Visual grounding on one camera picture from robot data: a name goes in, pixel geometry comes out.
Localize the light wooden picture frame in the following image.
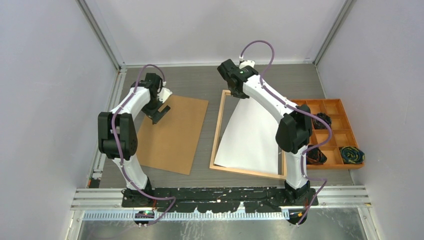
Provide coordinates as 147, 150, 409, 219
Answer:
209, 90, 288, 181

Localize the brown fibreboard backing board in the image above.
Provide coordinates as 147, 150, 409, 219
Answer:
136, 95, 209, 175

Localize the glossy colour photo print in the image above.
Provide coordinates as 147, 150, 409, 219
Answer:
214, 98, 280, 174

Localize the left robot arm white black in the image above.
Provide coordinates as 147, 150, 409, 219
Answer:
97, 73, 172, 207

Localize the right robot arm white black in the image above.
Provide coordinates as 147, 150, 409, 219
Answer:
217, 59, 316, 206

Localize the orange compartment tray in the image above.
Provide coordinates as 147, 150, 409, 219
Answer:
292, 99, 365, 170

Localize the black red rolled tie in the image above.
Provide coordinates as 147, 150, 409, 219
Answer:
306, 147, 328, 165

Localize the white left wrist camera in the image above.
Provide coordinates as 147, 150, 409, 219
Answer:
157, 81, 173, 104

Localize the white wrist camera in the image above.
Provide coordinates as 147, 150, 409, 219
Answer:
157, 81, 173, 104
239, 56, 256, 69

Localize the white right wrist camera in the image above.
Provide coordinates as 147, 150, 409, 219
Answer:
239, 56, 256, 69

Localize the aluminium left side rail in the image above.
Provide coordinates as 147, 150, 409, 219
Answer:
89, 67, 128, 182

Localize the aluminium rail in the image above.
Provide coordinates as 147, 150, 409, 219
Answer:
70, 185, 372, 211
89, 67, 128, 182

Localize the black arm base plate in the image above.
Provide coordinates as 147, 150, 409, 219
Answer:
121, 187, 316, 214

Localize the aluminium front rail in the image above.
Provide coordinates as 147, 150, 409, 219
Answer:
70, 185, 372, 211

